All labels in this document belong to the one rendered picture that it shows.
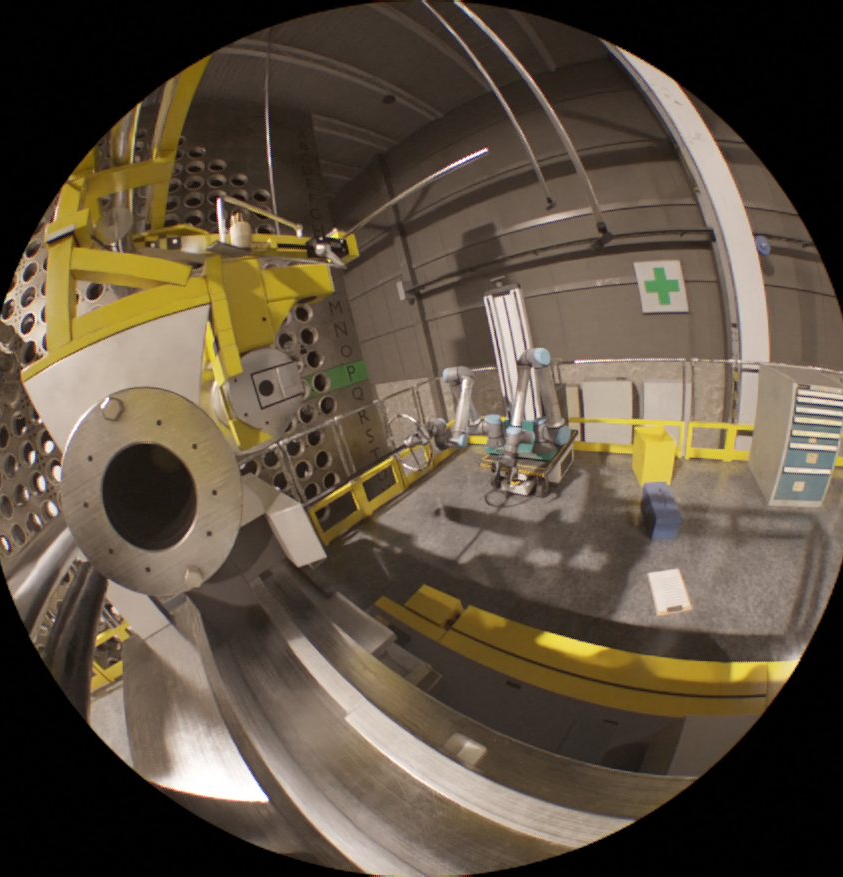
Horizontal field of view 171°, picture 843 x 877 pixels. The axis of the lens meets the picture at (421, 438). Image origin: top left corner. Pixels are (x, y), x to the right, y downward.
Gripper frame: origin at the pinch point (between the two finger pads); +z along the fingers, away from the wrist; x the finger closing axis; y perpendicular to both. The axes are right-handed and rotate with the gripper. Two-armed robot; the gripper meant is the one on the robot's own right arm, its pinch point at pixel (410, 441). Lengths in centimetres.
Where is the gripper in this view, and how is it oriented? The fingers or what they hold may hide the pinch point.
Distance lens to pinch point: 178.9
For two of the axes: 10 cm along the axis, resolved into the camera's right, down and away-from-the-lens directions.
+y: -3.2, 6.7, 6.8
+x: -7.1, -6.4, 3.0
